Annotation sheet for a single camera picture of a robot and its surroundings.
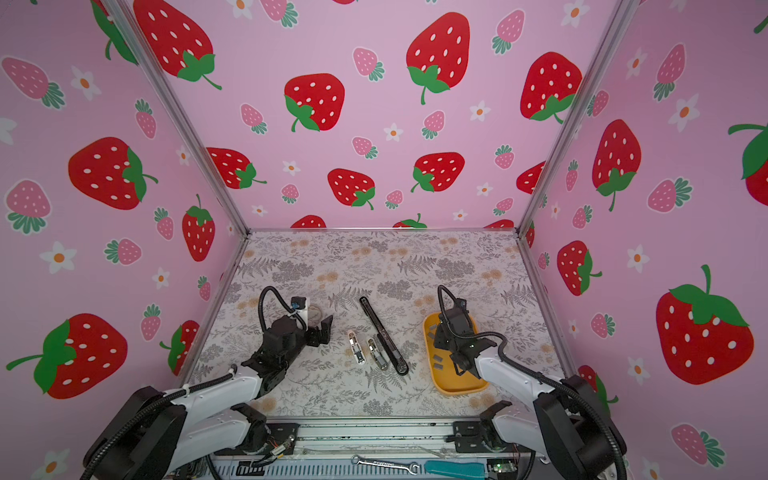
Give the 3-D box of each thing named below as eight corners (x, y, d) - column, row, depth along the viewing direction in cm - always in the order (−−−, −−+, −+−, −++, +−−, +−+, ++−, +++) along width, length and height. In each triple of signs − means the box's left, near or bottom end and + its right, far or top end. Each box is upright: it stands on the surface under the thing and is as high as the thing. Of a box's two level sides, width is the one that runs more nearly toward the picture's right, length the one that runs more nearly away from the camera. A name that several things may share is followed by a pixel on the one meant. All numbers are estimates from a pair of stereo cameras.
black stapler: (399, 377, 86) (400, 374, 84) (356, 304, 102) (355, 300, 100) (409, 371, 87) (409, 368, 85) (365, 299, 103) (364, 295, 101)
